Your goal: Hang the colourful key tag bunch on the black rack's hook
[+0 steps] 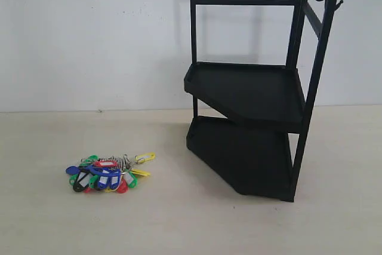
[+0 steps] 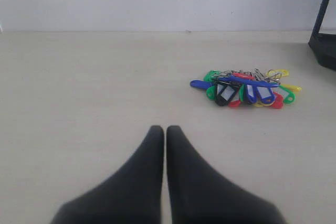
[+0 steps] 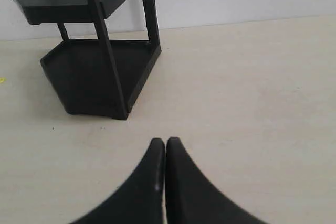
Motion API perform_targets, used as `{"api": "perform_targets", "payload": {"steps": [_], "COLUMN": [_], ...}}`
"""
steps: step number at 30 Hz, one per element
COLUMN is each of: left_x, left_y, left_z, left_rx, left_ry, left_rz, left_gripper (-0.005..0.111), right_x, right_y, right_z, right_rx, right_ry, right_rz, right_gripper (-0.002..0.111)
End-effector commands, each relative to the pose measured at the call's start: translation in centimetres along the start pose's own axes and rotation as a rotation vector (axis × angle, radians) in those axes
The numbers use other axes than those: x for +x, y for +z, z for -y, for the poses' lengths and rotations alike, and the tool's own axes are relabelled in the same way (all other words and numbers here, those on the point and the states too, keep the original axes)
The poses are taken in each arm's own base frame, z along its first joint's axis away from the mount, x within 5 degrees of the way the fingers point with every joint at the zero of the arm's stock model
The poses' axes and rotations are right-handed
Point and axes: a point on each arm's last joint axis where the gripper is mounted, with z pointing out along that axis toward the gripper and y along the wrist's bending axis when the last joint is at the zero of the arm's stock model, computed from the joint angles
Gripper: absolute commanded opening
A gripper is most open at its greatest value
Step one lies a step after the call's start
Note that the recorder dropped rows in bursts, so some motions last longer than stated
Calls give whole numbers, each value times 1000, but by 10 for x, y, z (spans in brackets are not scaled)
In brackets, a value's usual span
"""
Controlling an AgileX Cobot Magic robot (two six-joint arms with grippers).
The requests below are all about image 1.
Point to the colourful key tag bunch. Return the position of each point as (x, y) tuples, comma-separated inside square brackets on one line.
[(108, 174)]

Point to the black two-tier corner rack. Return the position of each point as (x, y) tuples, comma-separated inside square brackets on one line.
[(251, 121)]

